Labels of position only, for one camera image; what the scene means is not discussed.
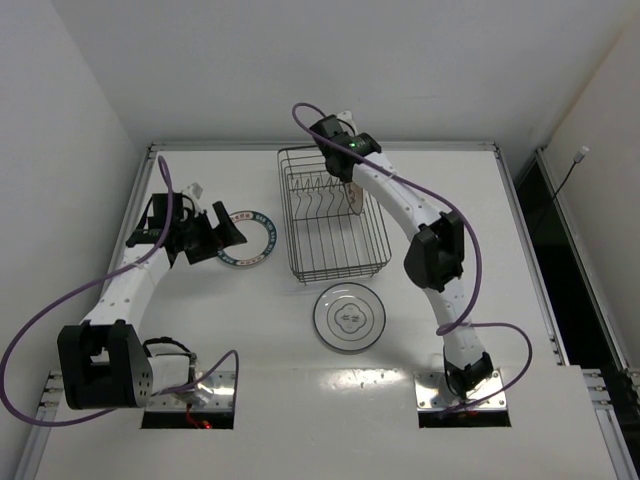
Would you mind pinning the metal wire dish rack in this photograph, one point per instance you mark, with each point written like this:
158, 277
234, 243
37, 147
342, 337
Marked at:
325, 242

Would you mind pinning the metal base plate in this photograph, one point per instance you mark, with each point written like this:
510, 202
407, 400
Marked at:
433, 394
212, 395

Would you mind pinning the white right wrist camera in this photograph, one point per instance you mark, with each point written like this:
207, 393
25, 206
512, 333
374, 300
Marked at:
346, 116

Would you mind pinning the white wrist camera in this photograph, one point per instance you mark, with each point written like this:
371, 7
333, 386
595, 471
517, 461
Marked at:
346, 116
193, 191

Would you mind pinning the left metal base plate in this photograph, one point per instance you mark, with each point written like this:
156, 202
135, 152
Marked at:
212, 395

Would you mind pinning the green rimmed white plate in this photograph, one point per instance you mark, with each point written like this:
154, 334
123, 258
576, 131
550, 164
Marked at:
266, 245

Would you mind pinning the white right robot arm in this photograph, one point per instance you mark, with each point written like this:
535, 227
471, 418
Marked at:
443, 258

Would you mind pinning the grey rimmed white plate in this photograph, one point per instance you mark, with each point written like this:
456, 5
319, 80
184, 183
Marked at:
349, 318

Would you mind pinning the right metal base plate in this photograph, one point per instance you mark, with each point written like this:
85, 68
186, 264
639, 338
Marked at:
433, 394

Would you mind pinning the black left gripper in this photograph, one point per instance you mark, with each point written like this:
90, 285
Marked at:
208, 236

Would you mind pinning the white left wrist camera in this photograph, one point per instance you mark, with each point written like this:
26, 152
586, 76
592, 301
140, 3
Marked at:
193, 191

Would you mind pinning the orange sunburst pattern plate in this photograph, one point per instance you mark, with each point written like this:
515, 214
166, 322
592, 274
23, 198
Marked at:
355, 198

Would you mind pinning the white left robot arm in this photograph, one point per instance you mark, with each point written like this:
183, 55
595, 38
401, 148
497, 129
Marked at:
104, 363

